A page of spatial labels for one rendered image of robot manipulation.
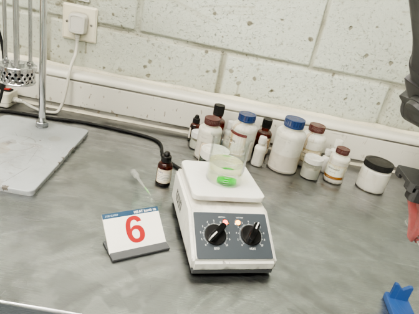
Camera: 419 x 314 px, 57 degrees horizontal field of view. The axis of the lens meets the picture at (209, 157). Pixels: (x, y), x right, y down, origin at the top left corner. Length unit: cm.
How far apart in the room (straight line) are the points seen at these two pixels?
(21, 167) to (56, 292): 31
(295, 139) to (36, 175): 54
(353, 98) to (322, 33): 19
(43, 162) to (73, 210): 16
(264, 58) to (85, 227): 63
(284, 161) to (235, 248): 39
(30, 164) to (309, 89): 69
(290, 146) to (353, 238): 26
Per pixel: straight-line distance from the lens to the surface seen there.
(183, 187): 65
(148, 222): 62
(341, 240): 76
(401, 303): 67
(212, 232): 56
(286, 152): 92
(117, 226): 60
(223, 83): 104
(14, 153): 84
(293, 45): 104
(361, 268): 71
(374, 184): 98
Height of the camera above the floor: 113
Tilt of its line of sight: 24 degrees down
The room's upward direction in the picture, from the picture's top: 12 degrees clockwise
